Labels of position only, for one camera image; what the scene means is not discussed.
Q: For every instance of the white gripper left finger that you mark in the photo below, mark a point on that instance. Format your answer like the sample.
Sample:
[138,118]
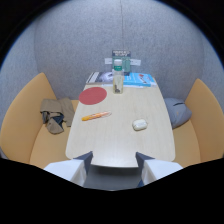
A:
[74,169]

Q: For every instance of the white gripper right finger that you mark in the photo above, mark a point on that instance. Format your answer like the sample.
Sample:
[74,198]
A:
[155,170]

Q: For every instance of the white AirPods case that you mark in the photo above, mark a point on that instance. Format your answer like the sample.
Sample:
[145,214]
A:
[139,124]

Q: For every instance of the light wooden table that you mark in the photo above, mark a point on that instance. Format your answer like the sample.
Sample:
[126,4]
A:
[121,126]

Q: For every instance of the orange pen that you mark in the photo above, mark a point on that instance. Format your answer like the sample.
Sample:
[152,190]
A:
[96,116]

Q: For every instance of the orange booth sofa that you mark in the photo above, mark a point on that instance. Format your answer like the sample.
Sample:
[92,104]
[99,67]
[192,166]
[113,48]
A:
[28,130]

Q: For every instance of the red round coaster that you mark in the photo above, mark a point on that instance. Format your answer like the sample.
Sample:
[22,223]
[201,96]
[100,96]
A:
[93,95]

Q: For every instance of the blue book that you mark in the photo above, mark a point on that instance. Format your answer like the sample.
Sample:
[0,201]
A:
[140,79]

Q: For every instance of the clear plastic bottle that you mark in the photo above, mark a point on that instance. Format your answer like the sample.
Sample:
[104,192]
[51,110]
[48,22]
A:
[118,78]

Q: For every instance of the white wall socket plate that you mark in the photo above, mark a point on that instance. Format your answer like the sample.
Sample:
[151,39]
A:
[135,61]

